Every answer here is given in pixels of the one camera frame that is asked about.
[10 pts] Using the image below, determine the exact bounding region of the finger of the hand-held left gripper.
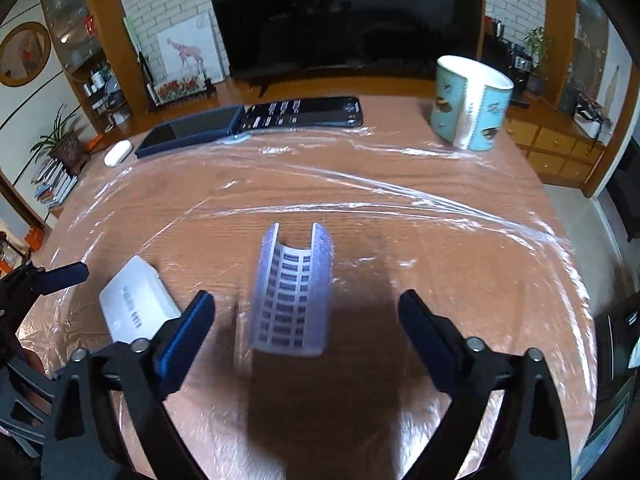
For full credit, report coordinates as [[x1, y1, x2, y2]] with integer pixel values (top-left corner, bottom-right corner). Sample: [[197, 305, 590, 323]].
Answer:
[[0, 355, 57, 457], [10, 260, 90, 297]]

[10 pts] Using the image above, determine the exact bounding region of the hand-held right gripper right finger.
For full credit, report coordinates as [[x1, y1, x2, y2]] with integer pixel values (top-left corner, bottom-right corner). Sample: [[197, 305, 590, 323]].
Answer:
[[398, 288, 571, 480]]

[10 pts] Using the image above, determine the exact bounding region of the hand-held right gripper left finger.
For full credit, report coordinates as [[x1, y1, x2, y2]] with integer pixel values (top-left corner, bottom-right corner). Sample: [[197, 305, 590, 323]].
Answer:
[[40, 289, 216, 480]]

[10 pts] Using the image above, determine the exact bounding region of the white box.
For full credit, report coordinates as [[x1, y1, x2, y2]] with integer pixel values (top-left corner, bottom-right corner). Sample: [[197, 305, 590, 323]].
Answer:
[[98, 255, 182, 345]]

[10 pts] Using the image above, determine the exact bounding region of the stack of books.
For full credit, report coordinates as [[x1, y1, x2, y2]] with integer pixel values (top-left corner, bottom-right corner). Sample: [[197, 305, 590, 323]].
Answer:
[[31, 157, 79, 209]]

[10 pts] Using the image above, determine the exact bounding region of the potted plant in dark pot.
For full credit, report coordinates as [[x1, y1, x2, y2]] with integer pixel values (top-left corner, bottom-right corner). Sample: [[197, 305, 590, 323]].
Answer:
[[30, 105, 84, 176]]

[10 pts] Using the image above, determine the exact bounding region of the white earbuds case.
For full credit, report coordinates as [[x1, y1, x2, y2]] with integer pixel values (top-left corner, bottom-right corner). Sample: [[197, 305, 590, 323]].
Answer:
[[103, 140, 134, 167]]

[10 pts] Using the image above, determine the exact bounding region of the dark furniture piece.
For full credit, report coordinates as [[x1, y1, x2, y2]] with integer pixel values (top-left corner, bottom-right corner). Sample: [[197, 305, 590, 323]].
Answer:
[[582, 295, 640, 480]]

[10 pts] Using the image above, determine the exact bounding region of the dark blue case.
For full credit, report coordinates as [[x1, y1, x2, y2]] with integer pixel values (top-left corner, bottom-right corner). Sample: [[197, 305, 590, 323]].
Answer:
[[135, 105, 246, 160]]

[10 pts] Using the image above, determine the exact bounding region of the red flower picture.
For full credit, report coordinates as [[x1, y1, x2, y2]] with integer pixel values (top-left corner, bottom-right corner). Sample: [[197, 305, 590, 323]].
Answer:
[[154, 76, 214, 106]]

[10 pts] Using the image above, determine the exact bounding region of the wooden sideboard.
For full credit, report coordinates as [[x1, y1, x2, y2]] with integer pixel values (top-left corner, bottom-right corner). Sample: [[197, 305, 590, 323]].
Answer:
[[482, 10, 617, 199]]

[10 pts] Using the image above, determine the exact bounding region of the teal white mug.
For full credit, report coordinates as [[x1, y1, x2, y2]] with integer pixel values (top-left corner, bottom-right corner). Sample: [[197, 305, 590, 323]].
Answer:
[[429, 55, 515, 152]]

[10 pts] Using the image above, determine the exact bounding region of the glass display cabinet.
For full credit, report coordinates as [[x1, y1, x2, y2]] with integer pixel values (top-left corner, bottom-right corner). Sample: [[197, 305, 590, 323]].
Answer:
[[39, 0, 134, 131]]

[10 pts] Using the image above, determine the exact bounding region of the black remote control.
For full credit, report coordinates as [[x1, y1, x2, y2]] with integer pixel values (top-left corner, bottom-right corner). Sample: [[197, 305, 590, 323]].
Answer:
[[235, 96, 364, 134]]

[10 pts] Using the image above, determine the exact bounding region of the giraffe picture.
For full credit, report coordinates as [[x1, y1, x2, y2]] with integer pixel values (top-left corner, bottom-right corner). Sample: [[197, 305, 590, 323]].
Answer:
[[156, 11, 225, 86]]

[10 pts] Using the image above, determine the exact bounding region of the small green potted plant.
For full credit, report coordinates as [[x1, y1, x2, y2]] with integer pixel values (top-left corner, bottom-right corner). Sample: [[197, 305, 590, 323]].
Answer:
[[522, 26, 556, 74]]

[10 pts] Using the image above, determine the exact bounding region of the black television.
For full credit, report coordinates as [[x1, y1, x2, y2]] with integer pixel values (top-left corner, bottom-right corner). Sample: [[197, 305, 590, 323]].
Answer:
[[201, 0, 486, 82]]

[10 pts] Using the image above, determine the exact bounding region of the round framed wall picture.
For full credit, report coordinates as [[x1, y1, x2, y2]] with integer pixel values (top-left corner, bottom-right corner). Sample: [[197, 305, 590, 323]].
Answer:
[[0, 21, 52, 88]]

